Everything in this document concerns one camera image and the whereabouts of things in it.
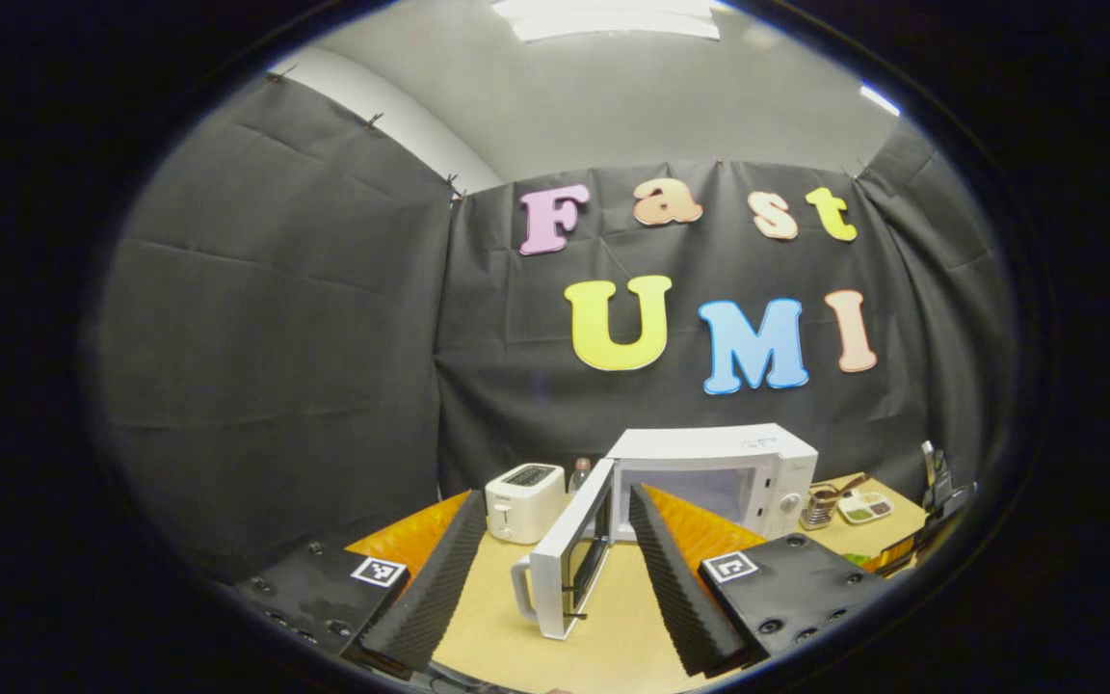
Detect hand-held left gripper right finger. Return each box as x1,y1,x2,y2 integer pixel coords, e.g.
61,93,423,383
628,484,888,679

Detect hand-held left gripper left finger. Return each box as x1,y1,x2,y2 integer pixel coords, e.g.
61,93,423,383
230,490,489,679

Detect white microwave oven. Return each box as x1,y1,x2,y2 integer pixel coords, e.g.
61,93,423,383
512,424,819,642

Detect white divided spice dish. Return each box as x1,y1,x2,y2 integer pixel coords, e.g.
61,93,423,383
836,490,895,526

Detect brown wooden spoon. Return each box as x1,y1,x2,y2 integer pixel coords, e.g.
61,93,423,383
810,472,869,502

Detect metal utensil holder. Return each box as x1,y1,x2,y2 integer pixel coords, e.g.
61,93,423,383
799,482,840,531

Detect white toaster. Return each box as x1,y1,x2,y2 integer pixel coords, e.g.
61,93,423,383
485,463,567,546

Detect black backdrop cloth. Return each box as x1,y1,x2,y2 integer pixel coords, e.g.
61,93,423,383
83,72,1018,584

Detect large ceiling light panel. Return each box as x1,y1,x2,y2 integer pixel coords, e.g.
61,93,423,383
492,0,720,41

